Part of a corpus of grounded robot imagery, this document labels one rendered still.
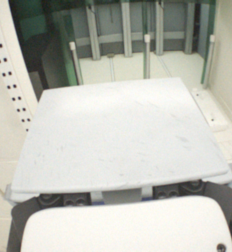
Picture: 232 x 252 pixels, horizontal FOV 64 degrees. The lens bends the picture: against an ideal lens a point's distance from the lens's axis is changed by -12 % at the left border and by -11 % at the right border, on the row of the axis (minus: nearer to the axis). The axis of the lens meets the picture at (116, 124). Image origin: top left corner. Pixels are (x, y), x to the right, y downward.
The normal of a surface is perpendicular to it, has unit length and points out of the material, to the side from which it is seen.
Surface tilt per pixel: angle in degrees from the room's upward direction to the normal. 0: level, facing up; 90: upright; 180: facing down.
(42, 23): 90
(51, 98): 1
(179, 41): 90
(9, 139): 90
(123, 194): 89
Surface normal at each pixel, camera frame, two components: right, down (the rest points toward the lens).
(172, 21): 0.07, 0.67
